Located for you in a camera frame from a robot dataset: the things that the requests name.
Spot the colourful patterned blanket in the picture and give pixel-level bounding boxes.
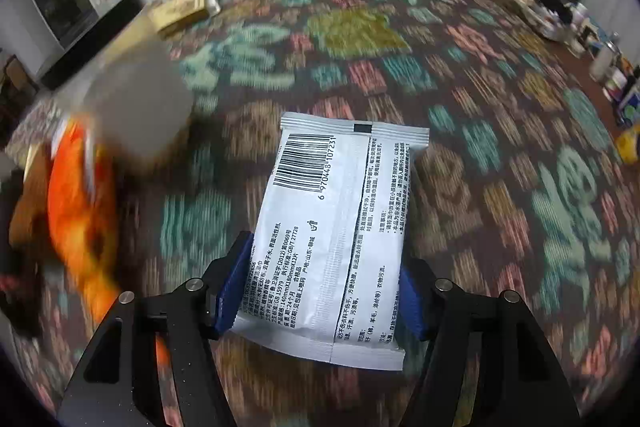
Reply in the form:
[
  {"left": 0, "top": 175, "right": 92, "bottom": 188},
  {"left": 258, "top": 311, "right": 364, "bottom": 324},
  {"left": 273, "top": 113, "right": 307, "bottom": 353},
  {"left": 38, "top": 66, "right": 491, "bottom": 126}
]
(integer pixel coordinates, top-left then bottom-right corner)
[{"left": 0, "top": 0, "right": 636, "bottom": 427}]

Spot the white wet wipes packet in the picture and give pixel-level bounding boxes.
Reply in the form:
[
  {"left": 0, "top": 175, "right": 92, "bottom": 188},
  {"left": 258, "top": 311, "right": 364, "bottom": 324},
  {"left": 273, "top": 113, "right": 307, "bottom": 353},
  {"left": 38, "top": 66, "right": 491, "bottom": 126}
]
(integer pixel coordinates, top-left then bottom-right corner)
[{"left": 229, "top": 111, "right": 431, "bottom": 372}]

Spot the cluster of bottles and jars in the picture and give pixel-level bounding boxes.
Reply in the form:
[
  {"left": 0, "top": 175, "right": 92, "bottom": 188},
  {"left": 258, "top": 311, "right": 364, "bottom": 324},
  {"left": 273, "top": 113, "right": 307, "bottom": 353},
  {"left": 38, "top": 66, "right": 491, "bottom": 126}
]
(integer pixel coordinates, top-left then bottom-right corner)
[{"left": 500, "top": 0, "right": 640, "bottom": 132}]

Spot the grey box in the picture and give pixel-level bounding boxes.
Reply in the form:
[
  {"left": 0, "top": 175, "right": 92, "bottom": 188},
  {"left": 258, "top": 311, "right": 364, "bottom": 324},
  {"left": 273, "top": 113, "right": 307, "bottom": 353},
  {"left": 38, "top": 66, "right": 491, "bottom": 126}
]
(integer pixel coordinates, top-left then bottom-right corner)
[{"left": 82, "top": 42, "right": 196, "bottom": 172}]

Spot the orange plush toy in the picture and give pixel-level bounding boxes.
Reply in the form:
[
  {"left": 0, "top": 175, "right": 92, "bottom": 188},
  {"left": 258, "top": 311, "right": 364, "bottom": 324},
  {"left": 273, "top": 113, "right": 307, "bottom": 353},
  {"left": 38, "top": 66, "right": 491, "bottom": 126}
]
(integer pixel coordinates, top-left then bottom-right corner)
[{"left": 10, "top": 117, "right": 168, "bottom": 358}]

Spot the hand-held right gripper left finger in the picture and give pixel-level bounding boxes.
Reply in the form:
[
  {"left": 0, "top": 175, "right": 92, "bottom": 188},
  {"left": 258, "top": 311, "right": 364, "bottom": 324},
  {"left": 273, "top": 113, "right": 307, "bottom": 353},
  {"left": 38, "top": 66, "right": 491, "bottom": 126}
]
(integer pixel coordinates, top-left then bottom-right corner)
[{"left": 60, "top": 231, "right": 256, "bottom": 427}]

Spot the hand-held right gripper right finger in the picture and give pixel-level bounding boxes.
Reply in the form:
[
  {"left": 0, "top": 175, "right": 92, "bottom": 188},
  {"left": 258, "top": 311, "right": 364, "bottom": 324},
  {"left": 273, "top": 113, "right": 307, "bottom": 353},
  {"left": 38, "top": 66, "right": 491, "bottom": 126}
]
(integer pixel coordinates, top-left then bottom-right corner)
[{"left": 398, "top": 257, "right": 583, "bottom": 427}]

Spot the gold tissue box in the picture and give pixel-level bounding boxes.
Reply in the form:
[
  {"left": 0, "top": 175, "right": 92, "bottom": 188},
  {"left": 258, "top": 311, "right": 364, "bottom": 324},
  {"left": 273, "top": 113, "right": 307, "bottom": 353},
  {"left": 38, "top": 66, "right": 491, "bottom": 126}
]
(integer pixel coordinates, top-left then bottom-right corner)
[{"left": 150, "top": 0, "right": 222, "bottom": 38}]

